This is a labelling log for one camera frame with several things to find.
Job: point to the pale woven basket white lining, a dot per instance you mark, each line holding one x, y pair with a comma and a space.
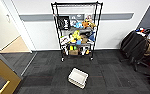
78, 77

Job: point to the small yellow bottle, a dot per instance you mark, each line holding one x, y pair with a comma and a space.
71, 47

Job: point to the brown cardboard box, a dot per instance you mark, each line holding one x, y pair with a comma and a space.
73, 52

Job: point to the small blue cup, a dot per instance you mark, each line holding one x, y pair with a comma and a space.
78, 42

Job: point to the white black yellow toy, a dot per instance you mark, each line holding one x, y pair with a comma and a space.
85, 51

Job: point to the striped black white pack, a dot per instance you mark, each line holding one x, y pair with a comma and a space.
64, 50

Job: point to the brown paper package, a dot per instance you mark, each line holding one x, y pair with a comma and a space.
84, 40

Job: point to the yellow plush toy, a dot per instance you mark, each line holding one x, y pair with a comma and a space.
76, 35

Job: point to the white printed toy box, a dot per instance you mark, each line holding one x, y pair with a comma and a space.
64, 40

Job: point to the blue white shark plush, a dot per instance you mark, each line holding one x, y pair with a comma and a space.
91, 36

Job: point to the blue plush toy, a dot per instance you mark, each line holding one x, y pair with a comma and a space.
78, 25

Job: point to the orange plush toy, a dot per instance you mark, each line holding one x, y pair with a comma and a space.
86, 23

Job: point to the black Huel bag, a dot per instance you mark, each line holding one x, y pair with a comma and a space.
63, 22

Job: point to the grey printed box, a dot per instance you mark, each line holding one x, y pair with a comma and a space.
77, 17

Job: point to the doll picture box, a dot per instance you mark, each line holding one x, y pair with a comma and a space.
88, 17

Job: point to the black chair with dark cover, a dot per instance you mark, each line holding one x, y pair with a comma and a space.
133, 45

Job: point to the colourful clutter pile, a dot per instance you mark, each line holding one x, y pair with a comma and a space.
147, 32

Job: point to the yellow wooden frame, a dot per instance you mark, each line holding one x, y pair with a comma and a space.
4, 70

